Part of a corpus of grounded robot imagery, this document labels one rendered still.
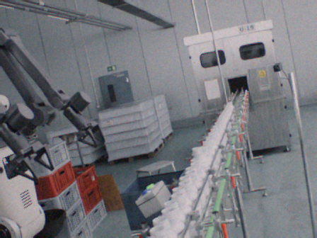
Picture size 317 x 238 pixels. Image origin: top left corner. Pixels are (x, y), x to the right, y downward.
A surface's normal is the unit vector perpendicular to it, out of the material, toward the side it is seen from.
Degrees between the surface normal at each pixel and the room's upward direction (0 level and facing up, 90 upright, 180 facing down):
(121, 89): 90
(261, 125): 90
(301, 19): 90
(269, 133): 90
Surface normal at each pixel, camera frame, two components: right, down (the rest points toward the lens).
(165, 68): -0.13, 0.22
